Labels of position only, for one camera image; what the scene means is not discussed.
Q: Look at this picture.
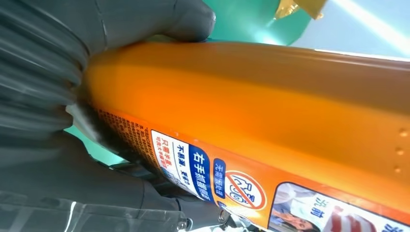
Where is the yellow tape-wrapped box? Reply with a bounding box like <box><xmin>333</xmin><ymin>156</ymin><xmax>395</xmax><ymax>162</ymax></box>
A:
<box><xmin>274</xmin><ymin>0</ymin><xmax>328</xmax><ymax>20</ymax></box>

